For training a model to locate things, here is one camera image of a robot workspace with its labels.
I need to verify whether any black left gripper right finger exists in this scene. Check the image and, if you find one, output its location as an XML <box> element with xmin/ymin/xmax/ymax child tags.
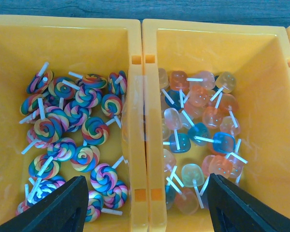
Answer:
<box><xmin>206</xmin><ymin>174</ymin><xmax>290</xmax><ymax>232</ymax></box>

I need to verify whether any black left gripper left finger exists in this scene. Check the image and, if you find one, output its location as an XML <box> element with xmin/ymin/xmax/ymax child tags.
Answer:
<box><xmin>0</xmin><ymin>176</ymin><xmax>88</xmax><ymax>232</ymax></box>

